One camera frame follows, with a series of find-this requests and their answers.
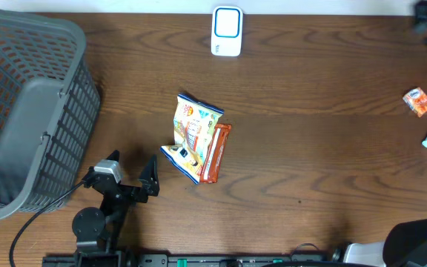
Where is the orange brown snack bar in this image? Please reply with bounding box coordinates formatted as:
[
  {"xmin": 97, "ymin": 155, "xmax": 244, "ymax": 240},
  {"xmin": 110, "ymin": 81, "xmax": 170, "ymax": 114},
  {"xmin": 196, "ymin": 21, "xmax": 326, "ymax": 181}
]
[{"xmin": 200, "ymin": 123, "xmax": 232, "ymax": 183}]

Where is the yellow snack bag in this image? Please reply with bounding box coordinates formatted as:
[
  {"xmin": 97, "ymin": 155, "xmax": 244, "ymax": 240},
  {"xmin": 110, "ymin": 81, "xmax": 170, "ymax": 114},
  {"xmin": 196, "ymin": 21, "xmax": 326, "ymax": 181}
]
[{"xmin": 160, "ymin": 93, "xmax": 224, "ymax": 184}]

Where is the small orange packet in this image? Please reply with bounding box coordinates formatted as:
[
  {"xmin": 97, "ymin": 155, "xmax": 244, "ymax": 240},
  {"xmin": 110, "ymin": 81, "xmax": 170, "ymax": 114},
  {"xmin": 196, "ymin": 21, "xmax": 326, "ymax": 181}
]
[{"xmin": 403, "ymin": 88, "xmax": 427, "ymax": 117}]

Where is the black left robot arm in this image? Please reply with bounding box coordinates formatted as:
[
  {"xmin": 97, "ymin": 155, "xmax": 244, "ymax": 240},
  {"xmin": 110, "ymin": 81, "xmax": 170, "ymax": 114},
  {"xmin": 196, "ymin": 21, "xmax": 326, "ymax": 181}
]
[{"xmin": 72, "ymin": 150, "xmax": 160, "ymax": 267}]

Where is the white barcode scanner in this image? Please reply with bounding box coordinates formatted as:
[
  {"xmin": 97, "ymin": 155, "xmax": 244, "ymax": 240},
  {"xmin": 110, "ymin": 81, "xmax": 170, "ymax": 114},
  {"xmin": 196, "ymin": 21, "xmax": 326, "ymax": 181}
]
[{"xmin": 211, "ymin": 6, "xmax": 243, "ymax": 57}]

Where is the grey plastic shopping basket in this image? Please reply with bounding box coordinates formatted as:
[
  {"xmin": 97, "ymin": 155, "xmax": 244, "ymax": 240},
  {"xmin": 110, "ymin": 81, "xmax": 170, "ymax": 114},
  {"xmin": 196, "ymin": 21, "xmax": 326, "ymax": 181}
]
[{"xmin": 0, "ymin": 10, "xmax": 101, "ymax": 220}]

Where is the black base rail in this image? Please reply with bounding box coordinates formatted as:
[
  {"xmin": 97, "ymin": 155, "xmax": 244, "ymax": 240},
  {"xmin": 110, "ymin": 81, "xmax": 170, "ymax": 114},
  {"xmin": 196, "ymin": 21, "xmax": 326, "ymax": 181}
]
[{"xmin": 41, "ymin": 253, "xmax": 347, "ymax": 267}]

